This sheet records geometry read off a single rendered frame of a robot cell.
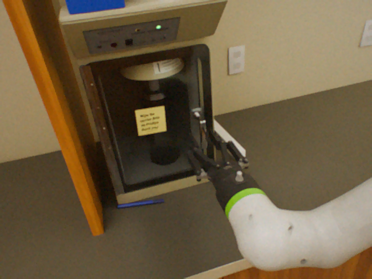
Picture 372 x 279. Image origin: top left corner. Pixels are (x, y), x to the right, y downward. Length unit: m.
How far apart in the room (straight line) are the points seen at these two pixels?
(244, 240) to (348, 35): 1.22
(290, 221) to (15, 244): 0.74
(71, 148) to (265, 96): 0.98
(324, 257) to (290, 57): 1.01
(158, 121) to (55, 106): 0.27
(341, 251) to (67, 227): 0.71
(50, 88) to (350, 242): 0.62
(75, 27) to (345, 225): 0.58
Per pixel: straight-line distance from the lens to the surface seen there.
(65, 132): 0.74
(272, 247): 0.57
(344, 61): 1.68
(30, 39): 0.67
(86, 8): 0.64
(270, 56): 1.44
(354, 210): 0.60
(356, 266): 1.23
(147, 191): 0.99
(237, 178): 0.65
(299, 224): 0.61
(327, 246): 0.64
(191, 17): 0.69
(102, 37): 0.68
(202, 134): 0.84
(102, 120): 0.82
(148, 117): 0.83
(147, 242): 0.89
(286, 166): 1.11
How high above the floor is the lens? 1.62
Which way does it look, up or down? 34 degrees down
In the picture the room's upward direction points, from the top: 6 degrees counter-clockwise
